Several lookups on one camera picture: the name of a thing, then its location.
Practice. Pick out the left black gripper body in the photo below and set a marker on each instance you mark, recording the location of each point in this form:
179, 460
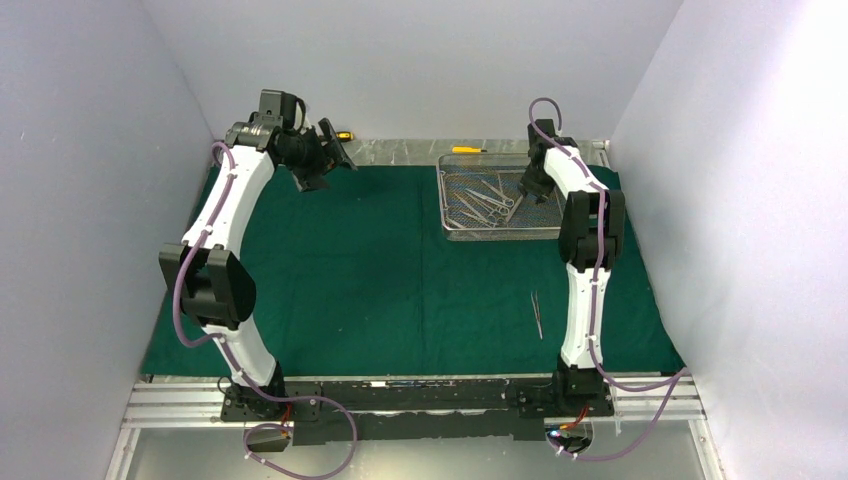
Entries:
325, 161

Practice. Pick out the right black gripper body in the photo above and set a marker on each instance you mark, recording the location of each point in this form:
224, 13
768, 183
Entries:
534, 183

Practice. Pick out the steel surgical scissors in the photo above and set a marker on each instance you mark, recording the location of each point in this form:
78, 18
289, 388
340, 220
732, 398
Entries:
485, 191

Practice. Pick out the wire mesh instrument tray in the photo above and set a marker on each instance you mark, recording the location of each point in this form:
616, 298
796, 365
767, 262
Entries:
525, 221

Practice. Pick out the steel tweezers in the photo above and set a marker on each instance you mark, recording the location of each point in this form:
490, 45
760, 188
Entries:
537, 313

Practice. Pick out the steel surgical forceps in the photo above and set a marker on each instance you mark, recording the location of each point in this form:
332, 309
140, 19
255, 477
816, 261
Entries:
472, 212

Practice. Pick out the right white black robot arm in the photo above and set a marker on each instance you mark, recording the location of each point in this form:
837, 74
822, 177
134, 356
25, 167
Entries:
590, 243

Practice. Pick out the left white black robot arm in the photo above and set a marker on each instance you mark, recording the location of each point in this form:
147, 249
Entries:
213, 296

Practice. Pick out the small yellow screwdriver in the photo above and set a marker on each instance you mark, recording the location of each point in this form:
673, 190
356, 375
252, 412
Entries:
468, 150

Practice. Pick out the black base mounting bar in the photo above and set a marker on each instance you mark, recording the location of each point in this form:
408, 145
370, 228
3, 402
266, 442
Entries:
518, 407

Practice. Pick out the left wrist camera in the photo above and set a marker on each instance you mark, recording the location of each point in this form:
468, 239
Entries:
281, 109

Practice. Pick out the aluminium front rail frame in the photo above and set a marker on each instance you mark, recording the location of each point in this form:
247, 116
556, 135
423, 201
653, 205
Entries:
195, 402

